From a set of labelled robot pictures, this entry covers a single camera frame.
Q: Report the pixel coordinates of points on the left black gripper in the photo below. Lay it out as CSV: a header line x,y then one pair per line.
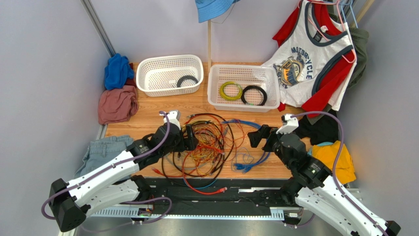
x,y
188,143

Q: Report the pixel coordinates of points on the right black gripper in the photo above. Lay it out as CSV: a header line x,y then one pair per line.
x,y
266,135

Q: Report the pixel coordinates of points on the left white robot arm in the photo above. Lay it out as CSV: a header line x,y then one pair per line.
x,y
113,183

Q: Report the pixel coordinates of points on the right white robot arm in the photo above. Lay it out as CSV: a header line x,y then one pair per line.
x,y
312,187

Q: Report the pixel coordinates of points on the right white plastic basket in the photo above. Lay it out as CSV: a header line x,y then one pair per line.
x,y
246,88

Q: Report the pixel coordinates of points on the white plastic basket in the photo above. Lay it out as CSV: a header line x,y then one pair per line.
x,y
246,88
170,75

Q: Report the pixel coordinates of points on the left white plastic basket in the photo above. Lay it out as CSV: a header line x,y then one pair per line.
x,y
170,75

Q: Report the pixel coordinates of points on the black cloth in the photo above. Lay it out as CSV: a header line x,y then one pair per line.
x,y
325,129

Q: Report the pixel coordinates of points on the pink cloth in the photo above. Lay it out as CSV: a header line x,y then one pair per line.
x,y
117,105

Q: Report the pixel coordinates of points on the light blue jeans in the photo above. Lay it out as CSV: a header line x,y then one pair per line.
x,y
102,151

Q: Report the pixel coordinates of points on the white motorcycle tank top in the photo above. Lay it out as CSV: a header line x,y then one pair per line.
x,y
311,65

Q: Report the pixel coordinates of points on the blue cloth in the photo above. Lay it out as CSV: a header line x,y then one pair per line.
x,y
117,72

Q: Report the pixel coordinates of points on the yellow cloth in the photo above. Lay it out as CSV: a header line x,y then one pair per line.
x,y
327,151

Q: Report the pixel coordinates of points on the red shirt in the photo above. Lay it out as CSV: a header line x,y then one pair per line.
x,y
324,95

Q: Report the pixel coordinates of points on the blue bucket hat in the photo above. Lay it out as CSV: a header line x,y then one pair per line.
x,y
210,9

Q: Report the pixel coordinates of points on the dark green garment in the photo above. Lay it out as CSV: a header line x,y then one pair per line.
x,y
359,39

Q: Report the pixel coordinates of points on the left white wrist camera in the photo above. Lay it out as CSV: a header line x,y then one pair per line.
x,y
173,117

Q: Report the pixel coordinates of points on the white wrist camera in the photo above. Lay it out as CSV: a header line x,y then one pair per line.
x,y
290,123
173,117

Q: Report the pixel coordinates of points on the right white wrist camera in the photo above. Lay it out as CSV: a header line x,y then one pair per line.
x,y
290,123

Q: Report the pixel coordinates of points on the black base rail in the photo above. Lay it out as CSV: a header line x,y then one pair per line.
x,y
243,200

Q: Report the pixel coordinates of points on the aluminium frame post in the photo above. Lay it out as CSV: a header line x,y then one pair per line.
x,y
91,12

